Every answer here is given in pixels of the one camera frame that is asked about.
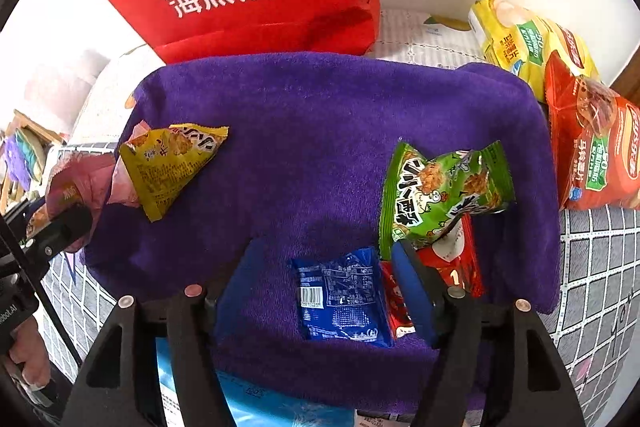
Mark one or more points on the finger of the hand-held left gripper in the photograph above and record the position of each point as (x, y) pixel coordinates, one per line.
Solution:
(17, 219)
(57, 237)

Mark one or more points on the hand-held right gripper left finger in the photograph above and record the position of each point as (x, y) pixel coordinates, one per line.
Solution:
(240, 294)

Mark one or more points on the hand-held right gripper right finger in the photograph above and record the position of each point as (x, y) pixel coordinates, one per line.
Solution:
(415, 297)

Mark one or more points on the red snack packet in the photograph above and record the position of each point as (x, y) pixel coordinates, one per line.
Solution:
(465, 267)

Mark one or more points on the purple pink snack packet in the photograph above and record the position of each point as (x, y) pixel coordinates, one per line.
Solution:
(80, 177)

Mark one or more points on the blue snack packet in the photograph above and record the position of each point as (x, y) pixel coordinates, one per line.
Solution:
(340, 302)

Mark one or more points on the green snack packet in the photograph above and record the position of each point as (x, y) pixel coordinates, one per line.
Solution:
(425, 197)

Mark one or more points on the yellow triangular snack packet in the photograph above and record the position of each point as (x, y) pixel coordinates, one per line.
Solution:
(160, 172)

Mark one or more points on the purple towel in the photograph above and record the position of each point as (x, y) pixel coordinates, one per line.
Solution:
(300, 132)

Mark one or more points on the person's left hand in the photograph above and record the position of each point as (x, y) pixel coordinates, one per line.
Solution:
(32, 357)

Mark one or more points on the wooden chair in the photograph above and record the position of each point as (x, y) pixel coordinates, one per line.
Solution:
(25, 129)

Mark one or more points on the blue box white label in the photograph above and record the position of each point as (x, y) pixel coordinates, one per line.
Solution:
(260, 407)

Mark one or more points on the white plastic bag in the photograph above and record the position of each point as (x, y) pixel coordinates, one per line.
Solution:
(65, 82)

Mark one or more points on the orange chip bag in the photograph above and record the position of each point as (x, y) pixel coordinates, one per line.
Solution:
(600, 157)

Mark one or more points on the yellow chip bag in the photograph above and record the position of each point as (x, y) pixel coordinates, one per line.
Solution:
(510, 42)

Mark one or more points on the brown wooden door frame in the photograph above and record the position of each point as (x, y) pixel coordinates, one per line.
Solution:
(631, 82)

